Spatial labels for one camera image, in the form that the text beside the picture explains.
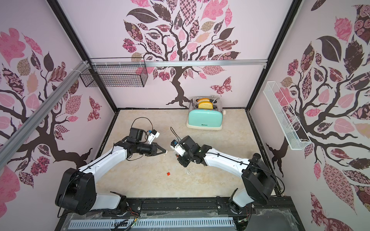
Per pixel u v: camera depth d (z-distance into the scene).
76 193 0.42
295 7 0.69
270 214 0.72
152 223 0.70
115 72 0.95
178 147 0.73
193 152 0.62
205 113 0.97
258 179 0.43
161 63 0.92
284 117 0.80
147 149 0.73
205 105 0.97
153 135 0.78
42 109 0.61
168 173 0.85
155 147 0.74
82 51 0.84
